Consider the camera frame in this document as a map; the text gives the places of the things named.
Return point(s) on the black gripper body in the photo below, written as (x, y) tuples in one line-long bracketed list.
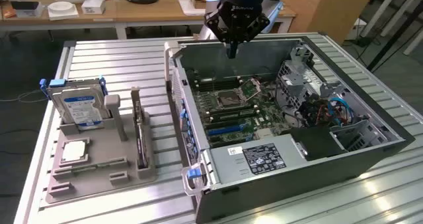
[(244, 13)]

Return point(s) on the green graphics card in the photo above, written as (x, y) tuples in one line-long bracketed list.
[(141, 139)]

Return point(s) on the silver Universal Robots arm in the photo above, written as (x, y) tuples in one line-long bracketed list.
[(209, 33)]

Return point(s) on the white paper stack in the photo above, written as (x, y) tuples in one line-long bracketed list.
[(190, 8)]

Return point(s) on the wooden desk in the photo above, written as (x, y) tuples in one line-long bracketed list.
[(149, 11)]

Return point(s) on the wooden cabinet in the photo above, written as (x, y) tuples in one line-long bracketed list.
[(330, 11)]

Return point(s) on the metal socket cover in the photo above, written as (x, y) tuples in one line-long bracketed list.
[(252, 87)]

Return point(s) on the metal drive cage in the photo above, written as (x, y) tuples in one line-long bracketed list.
[(294, 85)]

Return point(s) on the CPU socket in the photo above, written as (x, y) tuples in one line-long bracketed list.
[(230, 100)]

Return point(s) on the green motherboard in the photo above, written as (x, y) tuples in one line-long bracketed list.
[(261, 110)]

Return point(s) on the installed RAM stick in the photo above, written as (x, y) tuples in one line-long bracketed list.
[(232, 115)]

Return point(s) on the small white box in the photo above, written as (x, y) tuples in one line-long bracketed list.
[(93, 7)]

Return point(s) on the blue expansion slot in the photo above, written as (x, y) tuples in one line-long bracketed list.
[(225, 130)]

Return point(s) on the white round dish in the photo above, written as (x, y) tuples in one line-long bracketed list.
[(63, 11)]

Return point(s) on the hard disk with blue label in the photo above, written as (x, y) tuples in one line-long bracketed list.
[(79, 107)]

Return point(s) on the grey power supply unit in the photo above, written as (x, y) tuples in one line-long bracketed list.
[(229, 164)]

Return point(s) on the white box with black top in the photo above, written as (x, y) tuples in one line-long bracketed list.
[(26, 9)]

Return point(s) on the blue case latch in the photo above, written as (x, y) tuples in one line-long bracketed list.
[(193, 173)]

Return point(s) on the orange object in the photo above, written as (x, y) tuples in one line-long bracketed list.
[(9, 12)]

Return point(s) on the black open PC case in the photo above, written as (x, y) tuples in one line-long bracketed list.
[(298, 184)]

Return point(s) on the silver CPU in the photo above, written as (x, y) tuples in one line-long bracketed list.
[(74, 152)]

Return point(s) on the green RAM stick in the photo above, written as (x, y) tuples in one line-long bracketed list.
[(86, 169)]

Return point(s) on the grey parts rack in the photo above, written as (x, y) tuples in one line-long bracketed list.
[(99, 184)]

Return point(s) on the white table frame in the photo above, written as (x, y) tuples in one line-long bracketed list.
[(390, 11)]

